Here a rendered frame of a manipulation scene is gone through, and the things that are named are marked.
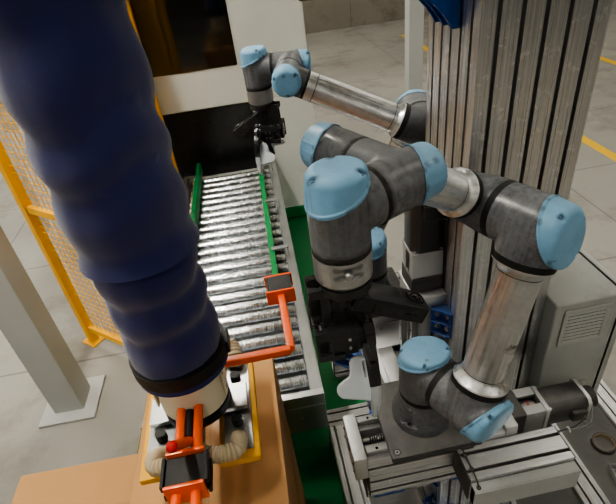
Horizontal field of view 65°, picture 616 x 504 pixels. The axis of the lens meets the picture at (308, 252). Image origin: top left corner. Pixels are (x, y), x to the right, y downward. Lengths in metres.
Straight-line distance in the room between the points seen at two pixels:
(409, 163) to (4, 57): 0.57
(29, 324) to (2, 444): 0.77
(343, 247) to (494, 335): 0.52
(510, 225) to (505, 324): 0.19
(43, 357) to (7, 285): 0.46
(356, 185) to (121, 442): 2.45
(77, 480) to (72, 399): 1.00
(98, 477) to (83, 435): 0.93
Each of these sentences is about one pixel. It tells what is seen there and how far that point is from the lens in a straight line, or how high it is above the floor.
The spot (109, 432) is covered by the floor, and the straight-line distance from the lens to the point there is 2.91.
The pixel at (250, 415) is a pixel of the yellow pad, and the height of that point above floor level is 1.08.
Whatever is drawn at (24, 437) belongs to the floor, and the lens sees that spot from 3.14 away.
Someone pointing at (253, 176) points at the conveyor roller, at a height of 0.55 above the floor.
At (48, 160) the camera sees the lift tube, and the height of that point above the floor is 1.84.
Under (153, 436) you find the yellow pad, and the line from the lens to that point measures 1.36.
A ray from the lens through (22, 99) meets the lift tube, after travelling 0.83.
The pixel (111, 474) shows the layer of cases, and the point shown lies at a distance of 2.04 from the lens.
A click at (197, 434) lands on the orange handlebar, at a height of 1.19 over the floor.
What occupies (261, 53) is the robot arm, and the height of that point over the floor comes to 1.81.
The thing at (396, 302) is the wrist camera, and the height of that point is 1.68.
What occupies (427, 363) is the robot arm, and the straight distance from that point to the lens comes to 1.12.
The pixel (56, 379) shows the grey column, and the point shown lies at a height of 0.27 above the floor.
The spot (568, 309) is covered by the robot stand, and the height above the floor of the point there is 1.21.
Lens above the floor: 2.11
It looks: 35 degrees down
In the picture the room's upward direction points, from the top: 8 degrees counter-clockwise
